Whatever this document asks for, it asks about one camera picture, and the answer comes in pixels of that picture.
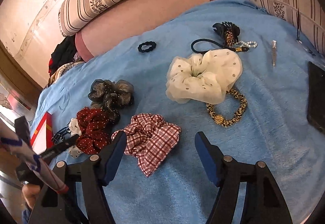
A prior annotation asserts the white dotted small scrunchie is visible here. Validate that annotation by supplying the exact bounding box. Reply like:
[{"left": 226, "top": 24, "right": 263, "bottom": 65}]
[{"left": 68, "top": 118, "right": 83, "bottom": 159}]

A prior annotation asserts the dark red dotted scrunchie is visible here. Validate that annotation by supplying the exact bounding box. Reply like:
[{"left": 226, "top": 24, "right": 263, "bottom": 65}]
[{"left": 76, "top": 107, "right": 114, "bottom": 155}]

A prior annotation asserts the red white plaid scrunchie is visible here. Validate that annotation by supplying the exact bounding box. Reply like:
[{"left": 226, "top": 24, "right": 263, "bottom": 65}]
[{"left": 122, "top": 114, "right": 182, "bottom": 177}]

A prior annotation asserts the leopard print hair tie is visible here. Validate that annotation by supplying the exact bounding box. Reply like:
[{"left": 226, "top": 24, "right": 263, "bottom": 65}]
[{"left": 205, "top": 88, "right": 248, "bottom": 128}]

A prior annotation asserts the grey sheer dotted scrunchie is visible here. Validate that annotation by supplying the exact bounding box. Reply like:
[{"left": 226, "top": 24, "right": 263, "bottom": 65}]
[{"left": 88, "top": 79, "right": 134, "bottom": 125}]

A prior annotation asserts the cream sheer dotted scrunchie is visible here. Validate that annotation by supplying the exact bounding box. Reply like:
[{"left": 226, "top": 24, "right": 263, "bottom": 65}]
[{"left": 166, "top": 49, "right": 243, "bottom": 105}]

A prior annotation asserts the red white tray box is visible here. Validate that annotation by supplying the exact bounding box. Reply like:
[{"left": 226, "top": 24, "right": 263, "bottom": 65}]
[{"left": 30, "top": 112, "right": 54, "bottom": 155}]

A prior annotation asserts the black smartphone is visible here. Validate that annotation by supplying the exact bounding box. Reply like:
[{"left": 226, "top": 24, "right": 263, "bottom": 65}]
[{"left": 307, "top": 62, "right": 325, "bottom": 134}]

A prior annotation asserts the dark clothes pile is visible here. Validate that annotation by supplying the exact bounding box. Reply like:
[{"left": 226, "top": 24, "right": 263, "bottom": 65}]
[{"left": 49, "top": 35, "right": 77, "bottom": 76}]

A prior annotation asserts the light blue blanket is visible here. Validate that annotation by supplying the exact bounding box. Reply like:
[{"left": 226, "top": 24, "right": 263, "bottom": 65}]
[{"left": 31, "top": 0, "right": 324, "bottom": 223}]

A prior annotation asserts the silver hair clip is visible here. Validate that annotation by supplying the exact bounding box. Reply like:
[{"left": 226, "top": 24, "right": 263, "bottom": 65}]
[{"left": 272, "top": 40, "right": 276, "bottom": 68}]

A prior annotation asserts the black gold hair claw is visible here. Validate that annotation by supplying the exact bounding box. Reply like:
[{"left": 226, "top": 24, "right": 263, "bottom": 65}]
[{"left": 212, "top": 22, "right": 240, "bottom": 46}]

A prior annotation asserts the pink bolster pillow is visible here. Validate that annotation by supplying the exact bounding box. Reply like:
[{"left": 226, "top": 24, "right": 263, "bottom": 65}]
[{"left": 75, "top": 0, "right": 212, "bottom": 62}]

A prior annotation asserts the black cord hair tie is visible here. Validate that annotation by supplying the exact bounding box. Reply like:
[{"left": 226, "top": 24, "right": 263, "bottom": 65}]
[{"left": 191, "top": 38, "right": 250, "bottom": 55}]

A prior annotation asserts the pale bead bracelet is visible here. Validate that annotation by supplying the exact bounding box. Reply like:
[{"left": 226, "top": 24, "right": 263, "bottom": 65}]
[{"left": 235, "top": 40, "right": 258, "bottom": 49}]

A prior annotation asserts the small black hair tie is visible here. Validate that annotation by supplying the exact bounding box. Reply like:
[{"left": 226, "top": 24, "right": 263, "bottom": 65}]
[{"left": 137, "top": 40, "right": 157, "bottom": 54}]

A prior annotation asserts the white charging cable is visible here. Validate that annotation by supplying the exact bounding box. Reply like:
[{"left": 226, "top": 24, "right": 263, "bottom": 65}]
[{"left": 241, "top": 0, "right": 325, "bottom": 27}]

